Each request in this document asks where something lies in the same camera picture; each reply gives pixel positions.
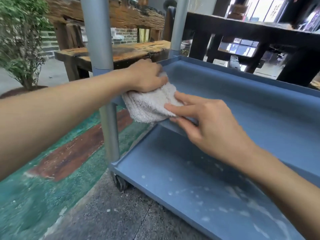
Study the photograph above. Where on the blue plastic utility cart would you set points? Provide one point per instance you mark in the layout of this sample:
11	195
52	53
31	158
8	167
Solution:
262	117

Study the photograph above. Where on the person's left hand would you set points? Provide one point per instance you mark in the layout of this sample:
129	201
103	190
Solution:
142	76

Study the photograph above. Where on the rustic wooden bench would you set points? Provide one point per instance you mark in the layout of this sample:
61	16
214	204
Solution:
125	51

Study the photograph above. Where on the black caster wheel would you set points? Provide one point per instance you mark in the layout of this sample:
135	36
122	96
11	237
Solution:
120	182

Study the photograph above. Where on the green leafy shrub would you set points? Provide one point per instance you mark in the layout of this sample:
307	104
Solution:
21	39

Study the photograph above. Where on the person's left forearm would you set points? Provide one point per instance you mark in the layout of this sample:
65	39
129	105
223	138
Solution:
55	114

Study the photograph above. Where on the person's left fingers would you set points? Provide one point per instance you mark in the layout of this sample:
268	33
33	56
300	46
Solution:
160	78

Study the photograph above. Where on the small brown wooden box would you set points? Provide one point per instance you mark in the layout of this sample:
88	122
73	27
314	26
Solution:
237	11

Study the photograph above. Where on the dark chair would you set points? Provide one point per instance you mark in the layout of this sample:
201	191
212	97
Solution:
169	19

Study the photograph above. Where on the dark brown plant pot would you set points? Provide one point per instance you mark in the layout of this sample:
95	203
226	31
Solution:
20	91

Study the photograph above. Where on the person's right thumb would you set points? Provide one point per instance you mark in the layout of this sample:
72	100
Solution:
186	128

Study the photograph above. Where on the white terry towel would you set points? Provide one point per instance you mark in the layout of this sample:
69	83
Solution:
147	104

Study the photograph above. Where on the dark wooden table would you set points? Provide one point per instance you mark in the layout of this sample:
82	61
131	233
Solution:
250	29

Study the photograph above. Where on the person's right hand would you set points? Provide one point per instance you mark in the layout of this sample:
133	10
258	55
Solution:
217	127

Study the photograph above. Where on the person's right middle finger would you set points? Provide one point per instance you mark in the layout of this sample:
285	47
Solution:
186	97

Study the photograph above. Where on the thick grey cart pole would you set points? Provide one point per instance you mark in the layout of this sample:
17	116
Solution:
179	24
96	32

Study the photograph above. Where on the person's right forearm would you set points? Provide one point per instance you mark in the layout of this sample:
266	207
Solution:
285	192

